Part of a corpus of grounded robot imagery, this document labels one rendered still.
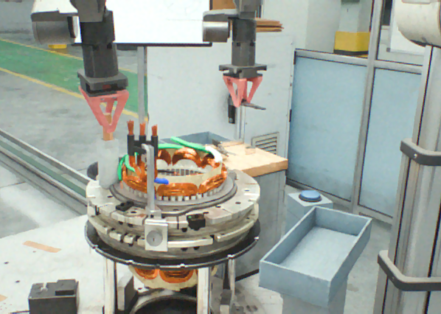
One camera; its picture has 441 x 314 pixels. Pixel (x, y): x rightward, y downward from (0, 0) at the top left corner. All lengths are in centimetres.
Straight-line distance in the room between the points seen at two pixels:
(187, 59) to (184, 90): 21
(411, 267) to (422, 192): 16
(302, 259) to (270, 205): 40
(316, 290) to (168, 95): 308
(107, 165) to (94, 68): 18
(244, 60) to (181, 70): 239
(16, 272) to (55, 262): 9
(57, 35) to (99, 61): 8
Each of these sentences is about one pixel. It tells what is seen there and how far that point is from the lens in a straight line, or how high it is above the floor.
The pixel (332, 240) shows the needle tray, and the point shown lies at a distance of 97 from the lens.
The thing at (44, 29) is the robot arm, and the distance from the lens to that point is 91.
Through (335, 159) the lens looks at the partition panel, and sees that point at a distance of 356.
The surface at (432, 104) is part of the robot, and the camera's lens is 102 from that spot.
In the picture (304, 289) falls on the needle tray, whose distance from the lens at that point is 79.
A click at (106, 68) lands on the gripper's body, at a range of 91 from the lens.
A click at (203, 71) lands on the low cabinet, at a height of 93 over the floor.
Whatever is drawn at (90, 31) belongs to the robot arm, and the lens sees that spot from 89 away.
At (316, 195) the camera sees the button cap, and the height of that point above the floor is 104.
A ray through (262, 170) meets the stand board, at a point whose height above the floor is 105.
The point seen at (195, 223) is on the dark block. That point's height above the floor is 109.
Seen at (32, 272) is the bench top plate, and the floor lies 78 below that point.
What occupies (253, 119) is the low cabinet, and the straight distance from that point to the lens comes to 332.
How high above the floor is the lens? 145
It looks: 18 degrees down
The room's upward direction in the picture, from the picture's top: 2 degrees clockwise
